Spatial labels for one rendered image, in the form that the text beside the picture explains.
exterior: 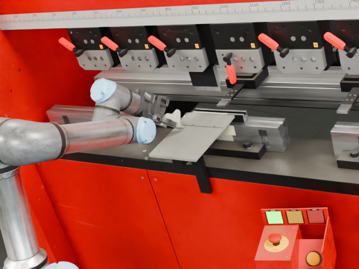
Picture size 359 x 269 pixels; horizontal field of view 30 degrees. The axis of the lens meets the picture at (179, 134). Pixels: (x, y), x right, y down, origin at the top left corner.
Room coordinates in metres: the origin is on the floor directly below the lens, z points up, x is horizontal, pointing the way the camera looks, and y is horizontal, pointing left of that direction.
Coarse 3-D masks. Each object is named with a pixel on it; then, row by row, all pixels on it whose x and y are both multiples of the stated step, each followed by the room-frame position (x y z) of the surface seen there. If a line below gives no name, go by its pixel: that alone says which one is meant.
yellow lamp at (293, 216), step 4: (288, 212) 1.59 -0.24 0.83; (292, 212) 1.59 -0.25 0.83; (296, 212) 1.58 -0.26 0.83; (300, 212) 1.58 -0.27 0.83; (288, 216) 1.60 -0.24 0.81; (292, 216) 1.59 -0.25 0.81; (296, 216) 1.58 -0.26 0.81; (300, 216) 1.58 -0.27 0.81; (288, 220) 1.60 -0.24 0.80; (292, 220) 1.59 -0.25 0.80; (296, 220) 1.59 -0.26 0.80; (300, 220) 1.58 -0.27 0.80
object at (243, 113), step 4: (196, 108) 2.09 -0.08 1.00; (200, 108) 2.08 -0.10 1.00; (204, 108) 2.07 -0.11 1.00; (208, 108) 2.06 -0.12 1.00; (216, 112) 2.03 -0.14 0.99; (220, 112) 2.02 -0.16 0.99; (224, 112) 2.01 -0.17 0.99; (228, 112) 2.00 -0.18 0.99; (232, 112) 1.99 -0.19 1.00; (236, 112) 1.98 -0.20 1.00; (240, 112) 1.97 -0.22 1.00; (244, 112) 1.96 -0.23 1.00; (236, 116) 1.96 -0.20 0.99; (240, 116) 1.95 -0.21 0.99; (244, 116) 1.95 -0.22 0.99; (232, 120) 1.97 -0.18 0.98; (236, 120) 1.96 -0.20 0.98; (240, 120) 1.95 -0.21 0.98; (244, 120) 1.94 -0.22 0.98
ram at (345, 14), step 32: (0, 0) 2.51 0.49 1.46; (32, 0) 2.40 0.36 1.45; (64, 0) 2.30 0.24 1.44; (96, 0) 2.21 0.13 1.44; (128, 0) 2.12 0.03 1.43; (160, 0) 2.04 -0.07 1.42; (192, 0) 1.96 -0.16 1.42; (224, 0) 1.89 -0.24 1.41; (256, 0) 1.82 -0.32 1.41; (288, 0) 1.76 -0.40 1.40
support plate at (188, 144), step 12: (192, 120) 2.01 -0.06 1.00; (204, 120) 1.99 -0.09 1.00; (216, 120) 1.96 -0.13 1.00; (228, 120) 1.94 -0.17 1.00; (180, 132) 1.95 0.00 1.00; (192, 132) 1.93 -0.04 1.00; (204, 132) 1.91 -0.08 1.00; (216, 132) 1.88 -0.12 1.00; (168, 144) 1.90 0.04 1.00; (180, 144) 1.88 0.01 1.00; (192, 144) 1.85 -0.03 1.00; (204, 144) 1.83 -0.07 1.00; (156, 156) 1.86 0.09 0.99; (168, 156) 1.83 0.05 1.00; (180, 156) 1.80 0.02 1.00; (192, 156) 1.78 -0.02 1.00
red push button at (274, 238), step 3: (270, 234) 1.55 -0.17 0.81; (273, 234) 1.54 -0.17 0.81; (276, 234) 1.54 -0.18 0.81; (279, 234) 1.54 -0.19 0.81; (270, 237) 1.53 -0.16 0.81; (273, 237) 1.53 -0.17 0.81; (276, 237) 1.53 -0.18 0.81; (279, 237) 1.52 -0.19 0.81; (270, 240) 1.52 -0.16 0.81; (273, 240) 1.52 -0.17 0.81; (276, 240) 1.52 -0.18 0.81; (279, 240) 1.52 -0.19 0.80; (273, 243) 1.53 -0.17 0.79; (276, 243) 1.52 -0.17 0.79; (279, 243) 1.53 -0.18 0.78
